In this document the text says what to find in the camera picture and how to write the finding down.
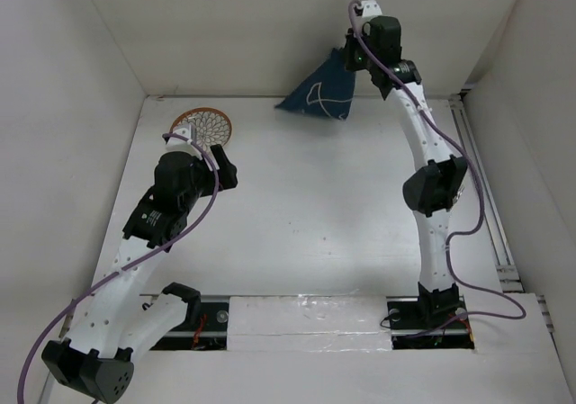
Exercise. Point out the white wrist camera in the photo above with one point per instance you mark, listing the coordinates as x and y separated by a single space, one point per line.
177 139
366 8

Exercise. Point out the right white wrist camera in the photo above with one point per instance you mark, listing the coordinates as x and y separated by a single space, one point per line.
366 8

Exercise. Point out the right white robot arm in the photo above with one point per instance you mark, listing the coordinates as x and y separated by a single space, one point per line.
430 192

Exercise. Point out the floral orange-rimmed plate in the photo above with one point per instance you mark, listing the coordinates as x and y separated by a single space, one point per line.
205 125

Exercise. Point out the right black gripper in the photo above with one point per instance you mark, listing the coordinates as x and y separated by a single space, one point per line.
352 39

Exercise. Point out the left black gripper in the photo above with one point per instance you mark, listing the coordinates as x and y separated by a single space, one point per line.
227 170

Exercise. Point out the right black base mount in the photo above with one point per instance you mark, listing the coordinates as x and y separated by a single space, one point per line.
411 330

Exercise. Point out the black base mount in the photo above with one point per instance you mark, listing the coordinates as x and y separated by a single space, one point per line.
411 330
208 333

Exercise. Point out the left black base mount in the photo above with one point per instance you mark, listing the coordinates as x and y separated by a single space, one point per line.
208 333

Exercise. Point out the blue whale cloth napkin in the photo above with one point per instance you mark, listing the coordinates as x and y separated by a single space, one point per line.
327 93

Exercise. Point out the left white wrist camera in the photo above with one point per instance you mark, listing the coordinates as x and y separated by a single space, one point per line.
177 139

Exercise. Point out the aluminium side rail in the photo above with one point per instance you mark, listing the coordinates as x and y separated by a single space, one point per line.
509 278

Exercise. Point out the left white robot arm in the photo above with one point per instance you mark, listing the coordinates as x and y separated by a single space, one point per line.
97 355

